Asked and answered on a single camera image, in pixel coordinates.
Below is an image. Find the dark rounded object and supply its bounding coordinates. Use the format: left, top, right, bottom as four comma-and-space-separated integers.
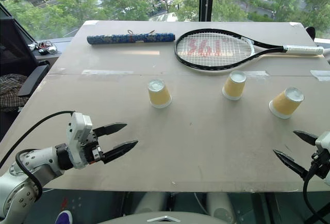
305, 26, 317, 39

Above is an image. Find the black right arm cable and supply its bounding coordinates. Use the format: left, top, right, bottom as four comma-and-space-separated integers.
302, 154, 330, 224

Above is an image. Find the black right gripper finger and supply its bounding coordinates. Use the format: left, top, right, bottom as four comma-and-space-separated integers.
293, 130, 320, 147
272, 149, 309, 180

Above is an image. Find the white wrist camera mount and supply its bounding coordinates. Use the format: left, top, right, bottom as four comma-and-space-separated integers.
65, 111, 93, 169
315, 131, 330, 186

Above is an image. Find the black office chair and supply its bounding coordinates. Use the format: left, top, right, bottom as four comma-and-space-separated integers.
0, 2, 51, 99

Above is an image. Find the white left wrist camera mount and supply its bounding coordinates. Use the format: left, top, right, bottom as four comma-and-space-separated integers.
65, 111, 93, 169

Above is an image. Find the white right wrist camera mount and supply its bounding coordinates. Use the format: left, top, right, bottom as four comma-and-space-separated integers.
315, 131, 330, 186

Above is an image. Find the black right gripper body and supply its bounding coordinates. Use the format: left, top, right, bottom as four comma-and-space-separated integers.
308, 149, 330, 181

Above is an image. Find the white rounded robot leg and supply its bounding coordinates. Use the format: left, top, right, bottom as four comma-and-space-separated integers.
133, 191, 169, 215
205, 192, 237, 224

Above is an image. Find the plaid cloth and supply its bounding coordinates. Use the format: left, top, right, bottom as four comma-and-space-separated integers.
0, 73, 28, 113

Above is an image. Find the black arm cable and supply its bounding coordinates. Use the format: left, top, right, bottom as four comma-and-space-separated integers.
0, 110, 76, 202
302, 154, 330, 224

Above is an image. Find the purple round object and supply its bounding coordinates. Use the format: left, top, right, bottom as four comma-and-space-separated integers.
58, 209, 74, 224

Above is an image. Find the grey robot torso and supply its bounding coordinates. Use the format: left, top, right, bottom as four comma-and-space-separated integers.
97, 209, 233, 224

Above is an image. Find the black white tennis racket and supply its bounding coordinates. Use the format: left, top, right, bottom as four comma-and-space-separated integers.
174, 28, 325, 71

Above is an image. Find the clear tape strip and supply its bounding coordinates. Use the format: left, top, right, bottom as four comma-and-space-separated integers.
246, 70, 269, 78

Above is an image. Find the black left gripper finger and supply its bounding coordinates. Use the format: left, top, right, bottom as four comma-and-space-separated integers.
102, 140, 139, 165
92, 122, 128, 138

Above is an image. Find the small electronics clutter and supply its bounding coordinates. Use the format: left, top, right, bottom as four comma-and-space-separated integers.
27, 40, 58, 55

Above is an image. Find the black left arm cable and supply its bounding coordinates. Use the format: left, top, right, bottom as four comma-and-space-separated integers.
0, 110, 76, 202

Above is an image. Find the yellow paper cup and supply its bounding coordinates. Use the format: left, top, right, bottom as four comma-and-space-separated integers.
268, 87, 305, 120
147, 78, 173, 109
222, 70, 247, 101

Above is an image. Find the blue patterned tube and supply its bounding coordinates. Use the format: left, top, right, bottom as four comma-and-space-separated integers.
86, 29, 176, 46

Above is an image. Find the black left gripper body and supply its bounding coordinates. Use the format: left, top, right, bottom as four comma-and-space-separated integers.
82, 130, 105, 166

